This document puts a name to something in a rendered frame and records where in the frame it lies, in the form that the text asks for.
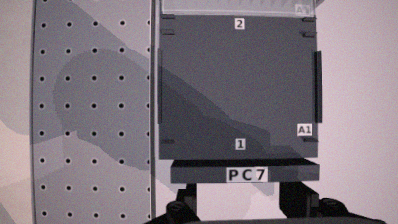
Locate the grey perforated base plate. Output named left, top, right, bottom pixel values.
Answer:
left=29, top=0, right=150, bottom=224

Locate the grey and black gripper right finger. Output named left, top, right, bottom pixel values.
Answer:
left=279, top=181, right=386, bottom=224

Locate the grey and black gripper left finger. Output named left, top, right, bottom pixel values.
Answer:
left=144, top=184, right=201, bottom=224

